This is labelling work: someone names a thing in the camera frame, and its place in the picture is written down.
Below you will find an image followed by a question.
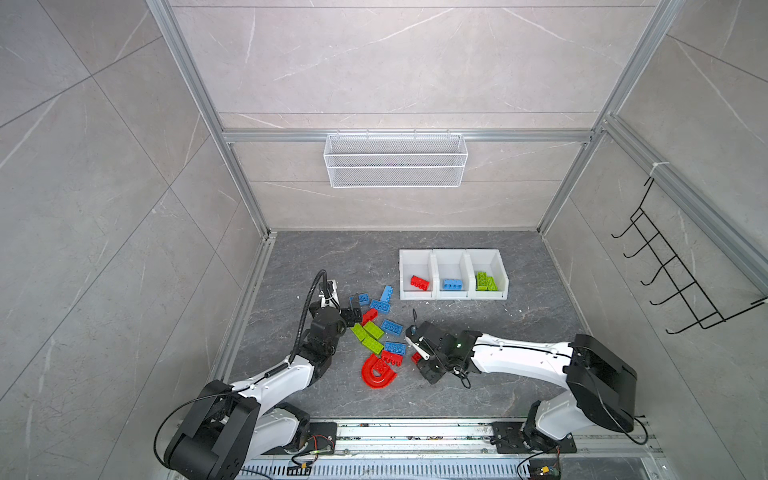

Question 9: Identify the blue lego brick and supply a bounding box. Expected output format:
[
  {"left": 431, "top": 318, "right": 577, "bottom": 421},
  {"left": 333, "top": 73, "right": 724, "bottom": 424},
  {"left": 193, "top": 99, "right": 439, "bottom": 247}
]
[{"left": 441, "top": 278, "right": 464, "bottom": 291}]

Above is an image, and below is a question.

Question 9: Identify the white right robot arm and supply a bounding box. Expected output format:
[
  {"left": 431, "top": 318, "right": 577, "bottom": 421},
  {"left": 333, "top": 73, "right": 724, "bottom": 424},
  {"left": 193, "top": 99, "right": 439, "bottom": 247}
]
[{"left": 405, "top": 322, "right": 637, "bottom": 452}]

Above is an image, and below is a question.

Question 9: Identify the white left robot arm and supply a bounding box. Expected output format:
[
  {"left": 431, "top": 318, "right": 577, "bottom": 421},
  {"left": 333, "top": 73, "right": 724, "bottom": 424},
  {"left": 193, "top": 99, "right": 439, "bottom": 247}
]
[{"left": 153, "top": 304, "right": 363, "bottom": 479}]

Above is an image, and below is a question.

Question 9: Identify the red brick near left gripper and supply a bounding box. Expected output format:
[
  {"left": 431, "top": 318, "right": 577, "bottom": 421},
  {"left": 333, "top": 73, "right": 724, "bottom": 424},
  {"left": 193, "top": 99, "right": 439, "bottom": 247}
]
[{"left": 361, "top": 308, "right": 379, "bottom": 326}]

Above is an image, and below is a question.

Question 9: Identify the blue brick studs down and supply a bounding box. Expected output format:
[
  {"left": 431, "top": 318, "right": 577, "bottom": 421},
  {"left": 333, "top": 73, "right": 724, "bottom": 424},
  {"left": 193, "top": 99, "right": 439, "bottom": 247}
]
[{"left": 370, "top": 300, "right": 391, "bottom": 315}]

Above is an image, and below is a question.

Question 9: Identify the blue brick centre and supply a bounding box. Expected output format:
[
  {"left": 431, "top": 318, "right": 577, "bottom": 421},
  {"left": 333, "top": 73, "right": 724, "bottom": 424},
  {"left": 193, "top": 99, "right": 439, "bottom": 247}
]
[{"left": 381, "top": 319, "right": 404, "bottom": 336}]

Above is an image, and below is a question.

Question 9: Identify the blue brick upright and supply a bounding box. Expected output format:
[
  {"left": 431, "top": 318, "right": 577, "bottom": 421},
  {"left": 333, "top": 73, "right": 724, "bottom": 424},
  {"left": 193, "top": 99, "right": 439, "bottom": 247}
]
[{"left": 381, "top": 285, "right": 393, "bottom": 303}]

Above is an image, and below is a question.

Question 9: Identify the blue brick lower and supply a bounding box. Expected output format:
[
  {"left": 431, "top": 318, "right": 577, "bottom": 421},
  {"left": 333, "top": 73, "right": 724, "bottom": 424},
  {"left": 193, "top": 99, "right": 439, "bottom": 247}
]
[{"left": 384, "top": 342, "right": 407, "bottom": 356}]

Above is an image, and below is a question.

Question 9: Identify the red arch lego piece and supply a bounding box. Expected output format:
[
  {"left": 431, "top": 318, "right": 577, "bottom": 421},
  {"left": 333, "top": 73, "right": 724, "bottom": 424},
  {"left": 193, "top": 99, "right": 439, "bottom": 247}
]
[{"left": 361, "top": 354, "right": 397, "bottom": 389}]

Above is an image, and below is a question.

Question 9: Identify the white left bin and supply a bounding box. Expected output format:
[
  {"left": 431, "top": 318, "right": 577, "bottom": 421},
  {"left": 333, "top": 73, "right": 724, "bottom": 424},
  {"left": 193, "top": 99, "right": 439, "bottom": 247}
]
[{"left": 399, "top": 249, "right": 438, "bottom": 301}]

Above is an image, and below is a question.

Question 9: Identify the white bin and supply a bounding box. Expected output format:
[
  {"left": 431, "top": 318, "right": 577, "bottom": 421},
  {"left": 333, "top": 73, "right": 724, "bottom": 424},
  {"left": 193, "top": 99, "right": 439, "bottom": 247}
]
[
  {"left": 467, "top": 249, "right": 510, "bottom": 300},
  {"left": 399, "top": 249, "right": 438, "bottom": 301},
  {"left": 434, "top": 249, "right": 472, "bottom": 300}
]

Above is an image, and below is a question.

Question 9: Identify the white middle bin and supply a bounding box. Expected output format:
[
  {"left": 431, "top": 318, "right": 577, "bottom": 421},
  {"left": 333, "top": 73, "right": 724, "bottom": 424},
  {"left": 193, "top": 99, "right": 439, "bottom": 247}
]
[{"left": 434, "top": 249, "right": 472, "bottom": 300}]

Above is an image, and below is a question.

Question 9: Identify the white right bin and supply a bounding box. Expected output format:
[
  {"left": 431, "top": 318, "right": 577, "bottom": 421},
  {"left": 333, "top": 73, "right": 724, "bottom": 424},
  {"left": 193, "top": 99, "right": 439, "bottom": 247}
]
[{"left": 467, "top": 249, "right": 510, "bottom": 300}]

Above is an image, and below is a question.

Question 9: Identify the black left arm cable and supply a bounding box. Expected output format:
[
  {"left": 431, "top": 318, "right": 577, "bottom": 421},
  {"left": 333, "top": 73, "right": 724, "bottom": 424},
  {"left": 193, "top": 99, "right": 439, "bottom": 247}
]
[{"left": 287, "top": 269, "right": 331, "bottom": 364}]

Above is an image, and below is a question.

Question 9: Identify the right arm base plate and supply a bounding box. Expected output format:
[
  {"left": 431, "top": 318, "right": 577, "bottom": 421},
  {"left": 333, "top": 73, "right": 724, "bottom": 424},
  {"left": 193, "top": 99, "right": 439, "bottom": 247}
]
[{"left": 490, "top": 421, "right": 577, "bottom": 454}]

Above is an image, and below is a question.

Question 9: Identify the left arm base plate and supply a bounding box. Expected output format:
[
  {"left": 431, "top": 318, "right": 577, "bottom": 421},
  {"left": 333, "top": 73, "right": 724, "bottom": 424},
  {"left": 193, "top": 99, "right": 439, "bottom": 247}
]
[{"left": 278, "top": 421, "right": 338, "bottom": 455}]

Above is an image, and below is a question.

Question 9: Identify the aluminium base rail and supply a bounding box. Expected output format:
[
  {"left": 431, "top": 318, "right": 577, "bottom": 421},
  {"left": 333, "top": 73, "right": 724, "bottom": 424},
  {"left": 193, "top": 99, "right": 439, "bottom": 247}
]
[{"left": 234, "top": 418, "right": 676, "bottom": 479}]

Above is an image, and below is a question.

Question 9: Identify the white wire mesh basket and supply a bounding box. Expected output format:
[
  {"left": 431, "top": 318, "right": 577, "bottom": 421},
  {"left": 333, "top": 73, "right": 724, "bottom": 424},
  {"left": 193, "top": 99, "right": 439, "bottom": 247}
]
[{"left": 323, "top": 133, "right": 469, "bottom": 189}]

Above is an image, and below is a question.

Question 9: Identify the black wire hook rack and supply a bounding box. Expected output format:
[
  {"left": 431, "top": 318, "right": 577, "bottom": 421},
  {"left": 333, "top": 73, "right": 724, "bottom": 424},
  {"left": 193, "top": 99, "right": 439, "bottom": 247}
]
[{"left": 611, "top": 177, "right": 767, "bottom": 336}]

